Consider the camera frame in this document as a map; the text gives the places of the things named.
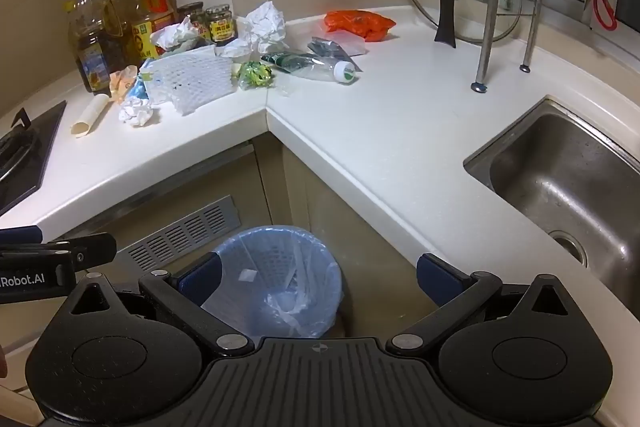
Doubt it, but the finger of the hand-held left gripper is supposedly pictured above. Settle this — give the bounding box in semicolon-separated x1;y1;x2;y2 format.
0;225;44;249
47;233;117;270

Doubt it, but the white plastic lid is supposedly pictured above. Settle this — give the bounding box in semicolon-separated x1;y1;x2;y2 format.
218;43;254;64

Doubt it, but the orange plastic bag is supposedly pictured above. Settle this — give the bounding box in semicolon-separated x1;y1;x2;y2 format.
323;9;397;44

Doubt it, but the beige kitchen cabinet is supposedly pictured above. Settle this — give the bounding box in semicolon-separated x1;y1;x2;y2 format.
0;131;451;423

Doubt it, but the blue white wrapper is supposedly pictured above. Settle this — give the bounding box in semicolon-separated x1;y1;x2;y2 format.
127;74;154;104

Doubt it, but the plastic bottle green label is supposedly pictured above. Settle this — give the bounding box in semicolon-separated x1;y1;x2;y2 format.
259;50;359;86

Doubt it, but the clear plastic bag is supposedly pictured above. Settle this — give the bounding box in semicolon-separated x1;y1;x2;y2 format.
327;29;372;58

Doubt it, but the dark cooking oil bottle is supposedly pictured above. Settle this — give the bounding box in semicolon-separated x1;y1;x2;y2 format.
66;0;128;94

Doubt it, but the stainless steel sink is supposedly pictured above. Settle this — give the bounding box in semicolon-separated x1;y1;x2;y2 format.
462;96;640;324

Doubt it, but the metal dish rack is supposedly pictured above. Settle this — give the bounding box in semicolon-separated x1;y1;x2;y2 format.
470;0;562;94

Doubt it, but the white foam net sleeve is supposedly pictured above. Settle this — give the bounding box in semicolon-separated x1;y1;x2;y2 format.
141;45;239;116

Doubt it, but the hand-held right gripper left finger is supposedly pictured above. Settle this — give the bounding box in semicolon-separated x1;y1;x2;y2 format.
64;253;257;358

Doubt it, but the blue lined trash basket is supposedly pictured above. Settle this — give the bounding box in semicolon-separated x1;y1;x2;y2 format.
202;227;346;339

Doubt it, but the clear cooking oil bottle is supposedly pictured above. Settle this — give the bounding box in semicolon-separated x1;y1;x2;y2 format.
95;0;135;54

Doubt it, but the beige paper tube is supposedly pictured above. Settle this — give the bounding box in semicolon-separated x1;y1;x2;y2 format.
69;93;111;142

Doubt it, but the oil bottle orange handle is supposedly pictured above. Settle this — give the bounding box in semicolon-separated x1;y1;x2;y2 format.
130;0;177;60

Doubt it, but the small crumpled white paper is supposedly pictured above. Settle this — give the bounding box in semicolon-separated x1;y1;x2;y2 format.
117;98;154;128

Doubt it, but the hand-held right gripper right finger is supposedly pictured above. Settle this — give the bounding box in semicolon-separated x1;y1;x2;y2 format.
386;253;582;356

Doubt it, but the green crumpled wrapper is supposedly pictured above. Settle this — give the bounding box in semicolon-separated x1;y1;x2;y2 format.
236;60;277;92

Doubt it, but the silver foil packet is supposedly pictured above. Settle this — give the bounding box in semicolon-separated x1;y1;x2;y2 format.
306;36;362;73

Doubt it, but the large white paper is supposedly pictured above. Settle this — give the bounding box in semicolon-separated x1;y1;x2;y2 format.
243;0;290;56

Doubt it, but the crumpled white plastic wrap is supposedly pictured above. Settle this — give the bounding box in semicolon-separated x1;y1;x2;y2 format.
149;16;204;56

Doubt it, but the metal cabinet vent grille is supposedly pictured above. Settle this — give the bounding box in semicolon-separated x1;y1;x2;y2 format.
113;195;242;272

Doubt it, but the black gas stove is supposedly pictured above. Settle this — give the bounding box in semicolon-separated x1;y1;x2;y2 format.
0;99;68;216

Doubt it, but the glass sauce jar yellow label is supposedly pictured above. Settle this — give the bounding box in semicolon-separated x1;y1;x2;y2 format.
176;1;212;44

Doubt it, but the orange beige wrapper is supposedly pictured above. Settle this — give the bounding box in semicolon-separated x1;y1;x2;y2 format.
108;65;140;104

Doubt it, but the glass jar checkered lid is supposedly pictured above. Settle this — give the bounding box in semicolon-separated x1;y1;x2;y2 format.
204;5;239;46

